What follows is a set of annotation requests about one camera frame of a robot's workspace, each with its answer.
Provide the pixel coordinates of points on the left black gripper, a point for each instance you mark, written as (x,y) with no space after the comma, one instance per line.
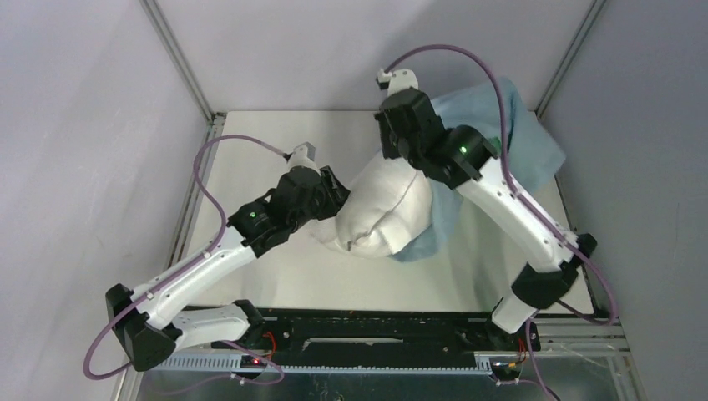
(336,194)

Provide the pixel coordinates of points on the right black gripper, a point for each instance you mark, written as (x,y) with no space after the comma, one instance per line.
(388,153)

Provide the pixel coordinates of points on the white pillow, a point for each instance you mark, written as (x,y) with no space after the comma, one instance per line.
(389,206)

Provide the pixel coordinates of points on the light blue pillowcase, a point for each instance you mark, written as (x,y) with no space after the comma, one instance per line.
(534,157)

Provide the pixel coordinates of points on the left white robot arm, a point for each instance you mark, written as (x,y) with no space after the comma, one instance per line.
(153,320)

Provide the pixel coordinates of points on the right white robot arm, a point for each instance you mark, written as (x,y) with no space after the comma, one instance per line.
(464,160)

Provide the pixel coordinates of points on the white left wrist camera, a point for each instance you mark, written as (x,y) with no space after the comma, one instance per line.
(302,157)

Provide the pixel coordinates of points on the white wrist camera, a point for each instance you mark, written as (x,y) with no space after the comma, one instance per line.
(302,157)
(396,81)

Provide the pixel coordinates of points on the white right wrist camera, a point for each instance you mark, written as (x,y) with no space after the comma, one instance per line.
(396,81)

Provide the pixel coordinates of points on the aluminium frame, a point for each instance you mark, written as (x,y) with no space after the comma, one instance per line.
(579,361)

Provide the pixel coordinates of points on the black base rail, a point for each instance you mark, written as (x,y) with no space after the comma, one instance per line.
(374,340)

